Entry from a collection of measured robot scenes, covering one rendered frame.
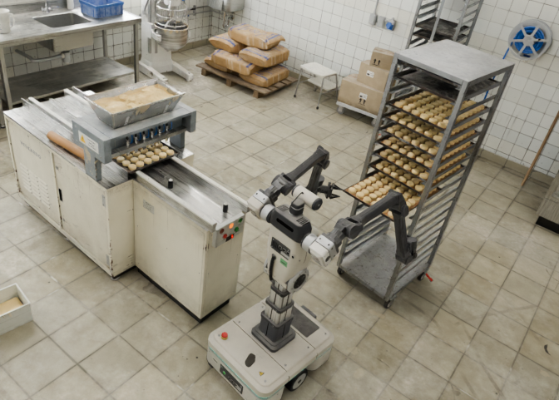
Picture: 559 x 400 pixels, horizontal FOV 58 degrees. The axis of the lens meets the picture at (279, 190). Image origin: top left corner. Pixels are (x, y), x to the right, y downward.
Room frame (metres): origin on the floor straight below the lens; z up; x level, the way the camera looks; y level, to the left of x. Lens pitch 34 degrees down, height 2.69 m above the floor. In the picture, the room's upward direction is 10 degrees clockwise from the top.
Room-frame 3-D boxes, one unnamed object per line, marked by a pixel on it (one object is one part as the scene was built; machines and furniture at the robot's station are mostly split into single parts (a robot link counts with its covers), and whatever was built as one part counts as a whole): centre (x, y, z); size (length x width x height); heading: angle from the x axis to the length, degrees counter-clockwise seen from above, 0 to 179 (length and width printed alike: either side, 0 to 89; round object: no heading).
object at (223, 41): (6.81, 0.93, 0.47); 0.72 x 0.42 x 0.17; 148
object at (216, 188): (3.03, 0.99, 0.87); 2.01 x 0.03 x 0.07; 56
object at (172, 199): (2.79, 1.16, 0.87); 2.01 x 0.03 x 0.07; 56
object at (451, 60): (3.04, -0.92, 0.93); 0.64 x 0.51 x 1.78; 141
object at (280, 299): (2.06, -0.11, 0.48); 0.11 x 0.11 x 0.40; 51
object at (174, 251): (2.56, 0.56, 0.45); 0.70 x 0.34 x 0.90; 56
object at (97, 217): (3.12, 1.37, 0.42); 1.28 x 0.72 x 0.84; 56
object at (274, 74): (6.52, 0.45, 0.19); 0.72 x 0.42 x 0.15; 152
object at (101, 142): (2.85, 0.98, 1.01); 0.72 x 0.33 x 0.34; 146
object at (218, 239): (2.36, 0.26, 0.77); 0.24 x 0.04 x 0.14; 146
